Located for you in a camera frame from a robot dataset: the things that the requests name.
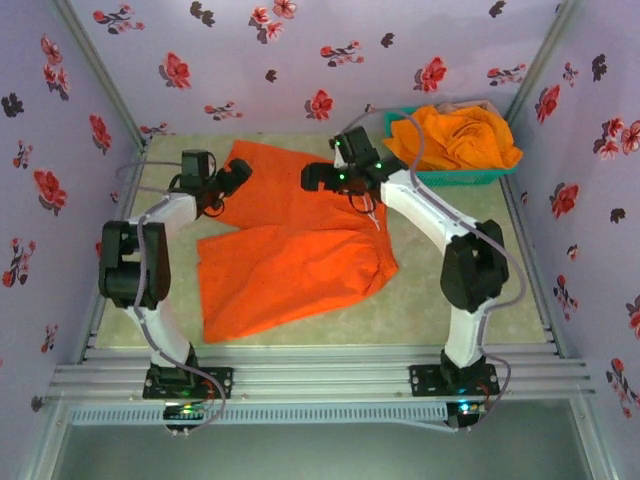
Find controller board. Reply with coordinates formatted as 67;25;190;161
162;401;212;437
446;398;485;432

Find red-orange shorts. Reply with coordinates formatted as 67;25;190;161
196;139;400;344

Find left controller board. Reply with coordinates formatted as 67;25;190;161
162;401;212;437

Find grey right arm cable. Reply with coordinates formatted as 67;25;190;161
342;109;527;432

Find aluminium mounting rail frame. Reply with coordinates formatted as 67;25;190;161
47;343;597;402

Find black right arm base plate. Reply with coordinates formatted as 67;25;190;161
408;363;501;399

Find aluminium corner post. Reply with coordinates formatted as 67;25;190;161
52;0;150;147
503;0;586;132

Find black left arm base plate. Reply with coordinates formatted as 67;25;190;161
143;366;235;401

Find right controller board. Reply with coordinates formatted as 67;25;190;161
446;398;485;432

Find light orange shorts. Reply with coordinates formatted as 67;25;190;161
383;104;524;172

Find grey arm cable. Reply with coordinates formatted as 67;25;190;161
342;109;527;432
115;157;230;437

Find aluminium frame leg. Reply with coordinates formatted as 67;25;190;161
14;399;71;480
569;397;621;480

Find grey left arm cable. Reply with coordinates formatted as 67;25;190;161
115;157;230;437

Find teal plastic basket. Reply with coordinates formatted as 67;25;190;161
382;105;519;189

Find white slotted cable duct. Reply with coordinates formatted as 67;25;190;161
67;402;450;427

